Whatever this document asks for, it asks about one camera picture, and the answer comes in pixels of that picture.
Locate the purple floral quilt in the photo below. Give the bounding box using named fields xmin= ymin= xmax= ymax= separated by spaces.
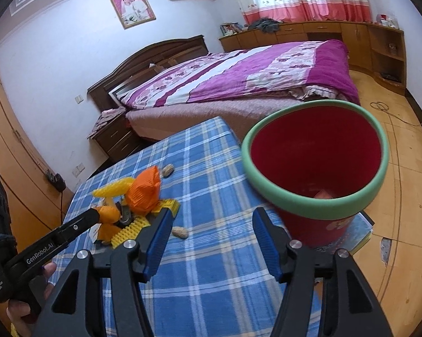
xmin=121 ymin=40 xmax=361 ymax=111

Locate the orange foam fruit net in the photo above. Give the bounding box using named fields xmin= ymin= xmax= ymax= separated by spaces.
xmin=126 ymin=166 xmax=162 ymax=215

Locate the person's left hand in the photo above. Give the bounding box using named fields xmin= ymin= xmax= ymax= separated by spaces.
xmin=5 ymin=262 xmax=58 ymax=337

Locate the orange plastic wrapper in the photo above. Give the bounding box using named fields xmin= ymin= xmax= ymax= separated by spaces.
xmin=92 ymin=205 xmax=123 ymax=244

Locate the blue plaid tablecloth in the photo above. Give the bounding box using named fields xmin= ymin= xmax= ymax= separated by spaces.
xmin=46 ymin=117 xmax=324 ymax=337

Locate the long wooden cabinet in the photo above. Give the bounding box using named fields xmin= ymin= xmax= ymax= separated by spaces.
xmin=219 ymin=21 xmax=406 ymax=95

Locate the grey clothes pile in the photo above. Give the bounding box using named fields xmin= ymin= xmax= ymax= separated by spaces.
xmin=248 ymin=17 xmax=282 ymax=32

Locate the orange wooden wardrobe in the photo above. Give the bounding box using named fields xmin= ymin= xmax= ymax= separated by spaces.
xmin=0 ymin=47 xmax=74 ymax=253

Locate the dark wooden bed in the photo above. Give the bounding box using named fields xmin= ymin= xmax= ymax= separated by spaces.
xmin=87 ymin=35 xmax=361 ymax=144

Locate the thin floor cable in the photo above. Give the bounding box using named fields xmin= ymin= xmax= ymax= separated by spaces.
xmin=370 ymin=101 xmax=422 ymax=127

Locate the red bin green rim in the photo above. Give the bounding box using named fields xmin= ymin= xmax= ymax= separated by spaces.
xmin=241 ymin=100 xmax=390 ymax=250

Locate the blue grey flat box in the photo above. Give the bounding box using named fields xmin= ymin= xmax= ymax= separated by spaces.
xmin=332 ymin=212 xmax=376 ymax=255

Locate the dark wooden nightstand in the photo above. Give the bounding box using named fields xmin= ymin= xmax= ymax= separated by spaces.
xmin=88 ymin=110 xmax=143 ymax=164

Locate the framed wall photo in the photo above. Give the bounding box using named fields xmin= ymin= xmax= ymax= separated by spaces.
xmin=110 ymin=0 xmax=156 ymax=29

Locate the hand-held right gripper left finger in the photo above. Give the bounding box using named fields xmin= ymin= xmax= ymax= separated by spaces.
xmin=30 ymin=208 xmax=173 ymax=337

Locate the pink clothes pile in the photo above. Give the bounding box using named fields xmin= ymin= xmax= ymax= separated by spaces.
xmin=88 ymin=108 xmax=127 ymax=137

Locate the mauve bed sheet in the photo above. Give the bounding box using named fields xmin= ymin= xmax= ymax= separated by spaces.
xmin=126 ymin=96 xmax=338 ymax=144

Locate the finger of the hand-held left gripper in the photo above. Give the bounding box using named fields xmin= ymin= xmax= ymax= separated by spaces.
xmin=58 ymin=208 xmax=103 ymax=244

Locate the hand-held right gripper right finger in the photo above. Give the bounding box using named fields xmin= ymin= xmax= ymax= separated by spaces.
xmin=252 ymin=207 xmax=396 ymax=337

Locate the yellow foam fruit net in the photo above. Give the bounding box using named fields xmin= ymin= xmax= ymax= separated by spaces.
xmin=92 ymin=178 xmax=136 ymax=199

